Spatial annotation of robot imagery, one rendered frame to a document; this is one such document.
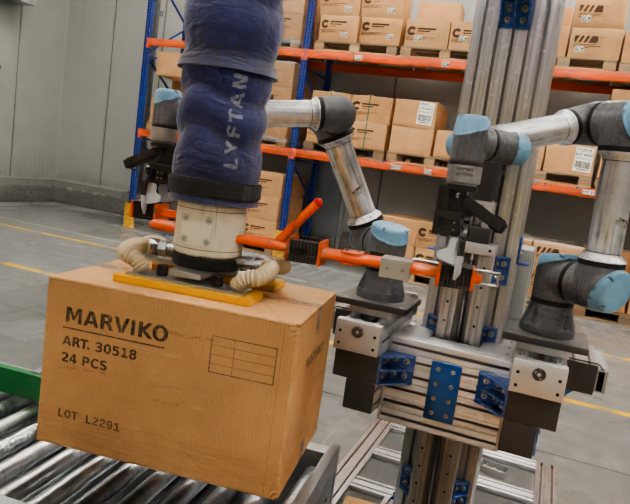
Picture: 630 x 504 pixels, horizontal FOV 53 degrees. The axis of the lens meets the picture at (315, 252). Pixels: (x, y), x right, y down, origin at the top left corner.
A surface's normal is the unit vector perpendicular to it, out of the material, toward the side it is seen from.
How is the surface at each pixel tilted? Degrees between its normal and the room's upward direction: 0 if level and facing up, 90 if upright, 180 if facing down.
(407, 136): 87
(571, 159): 90
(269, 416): 90
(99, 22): 90
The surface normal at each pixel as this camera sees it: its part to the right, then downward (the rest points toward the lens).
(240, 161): 0.58, 0.00
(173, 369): -0.22, 0.11
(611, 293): 0.40, 0.31
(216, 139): 0.16, -0.14
